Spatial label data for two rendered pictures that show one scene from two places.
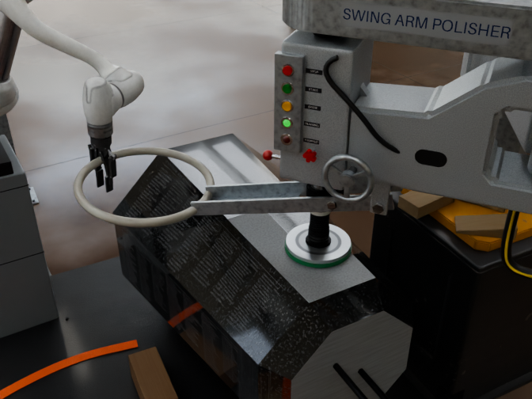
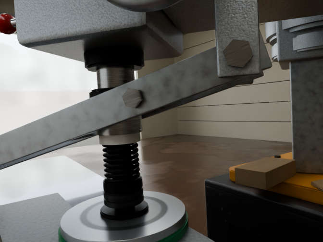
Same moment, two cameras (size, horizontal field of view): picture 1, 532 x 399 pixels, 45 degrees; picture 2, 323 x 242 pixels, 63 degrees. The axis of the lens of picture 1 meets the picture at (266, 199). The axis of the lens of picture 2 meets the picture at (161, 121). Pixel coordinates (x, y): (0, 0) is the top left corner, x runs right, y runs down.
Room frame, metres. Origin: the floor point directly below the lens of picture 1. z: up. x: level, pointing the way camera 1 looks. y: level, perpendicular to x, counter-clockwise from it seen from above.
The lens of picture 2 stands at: (1.25, -0.20, 1.03)
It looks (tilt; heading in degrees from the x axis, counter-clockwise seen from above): 3 degrees down; 354
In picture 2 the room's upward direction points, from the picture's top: 3 degrees counter-clockwise
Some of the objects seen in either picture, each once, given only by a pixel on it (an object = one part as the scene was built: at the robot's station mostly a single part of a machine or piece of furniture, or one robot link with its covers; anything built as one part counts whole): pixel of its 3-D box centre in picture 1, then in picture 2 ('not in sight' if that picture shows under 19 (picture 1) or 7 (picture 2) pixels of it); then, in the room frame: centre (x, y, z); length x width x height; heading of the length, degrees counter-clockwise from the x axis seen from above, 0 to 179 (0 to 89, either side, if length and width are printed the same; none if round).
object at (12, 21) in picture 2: (275, 156); (18, 22); (1.68, -0.03, 1.17); 0.08 x 0.03 x 0.03; 68
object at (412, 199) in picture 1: (427, 199); (266, 171); (2.02, -0.60, 0.81); 0.20 x 0.10 x 0.05; 125
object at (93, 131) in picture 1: (100, 127); not in sight; (2.09, 0.60, 1.07); 0.09 x 0.09 x 0.06
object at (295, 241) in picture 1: (318, 242); (125, 213); (1.70, -0.17, 0.84); 0.21 x 0.21 x 0.01
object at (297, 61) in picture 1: (289, 104); not in sight; (1.62, -0.06, 1.37); 0.08 x 0.03 x 0.28; 68
